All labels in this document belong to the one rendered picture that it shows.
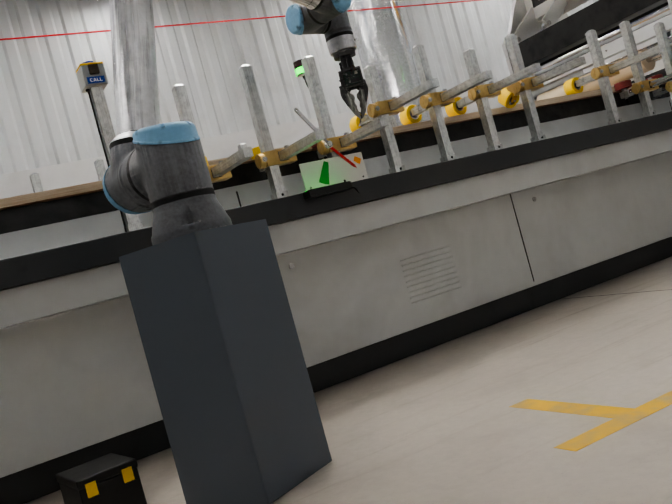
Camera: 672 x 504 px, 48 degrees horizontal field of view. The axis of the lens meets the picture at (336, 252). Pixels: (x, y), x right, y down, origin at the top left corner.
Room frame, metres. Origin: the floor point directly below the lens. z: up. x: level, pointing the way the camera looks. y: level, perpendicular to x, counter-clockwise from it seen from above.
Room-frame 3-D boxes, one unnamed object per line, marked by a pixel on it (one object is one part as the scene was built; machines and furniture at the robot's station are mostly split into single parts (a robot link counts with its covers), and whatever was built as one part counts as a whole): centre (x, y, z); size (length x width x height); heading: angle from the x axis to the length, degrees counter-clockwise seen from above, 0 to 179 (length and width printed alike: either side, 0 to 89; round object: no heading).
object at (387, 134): (2.78, -0.30, 0.87); 0.04 x 0.04 x 0.48; 30
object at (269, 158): (2.54, 0.11, 0.84); 0.14 x 0.06 x 0.05; 120
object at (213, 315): (1.75, 0.31, 0.30); 0.25 x 0.25 x 0.60; 56
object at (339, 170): (2.62, -0.07, 0.75); 0.26 x 0.01 x 0.10; 120
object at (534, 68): (3.02, -0.79, 0.95); 0.50 x 0.04 x 0.04; 30
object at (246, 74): (2.53, 0.13, 0.93); 0.04 x 0.04 x 0.48; 30
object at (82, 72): (2.27, 0.57, 1.18); 0.07 x 0.07 x 0.08; 30
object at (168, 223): (1.75, 0.31, 0.65); 0.19 x 0.19 x 0.10
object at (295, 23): (2.31, -0.11, 1.20); 0.12 x 0.12 x 0.09; 39
